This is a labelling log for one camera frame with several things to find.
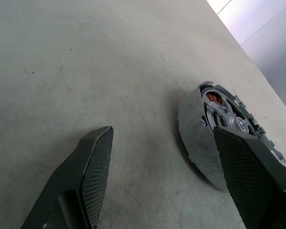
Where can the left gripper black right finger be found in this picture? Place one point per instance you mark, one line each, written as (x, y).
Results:
(252, 186)

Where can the copper wound motor stator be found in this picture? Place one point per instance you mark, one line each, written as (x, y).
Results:
(212, 97)

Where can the spoked metal wheel cover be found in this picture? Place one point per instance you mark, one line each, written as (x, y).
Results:
(195, 133)

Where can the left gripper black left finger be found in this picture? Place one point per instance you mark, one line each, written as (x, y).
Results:
(69, 190)

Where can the grey finned rotor disc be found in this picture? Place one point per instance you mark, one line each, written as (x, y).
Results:
(274, 146)

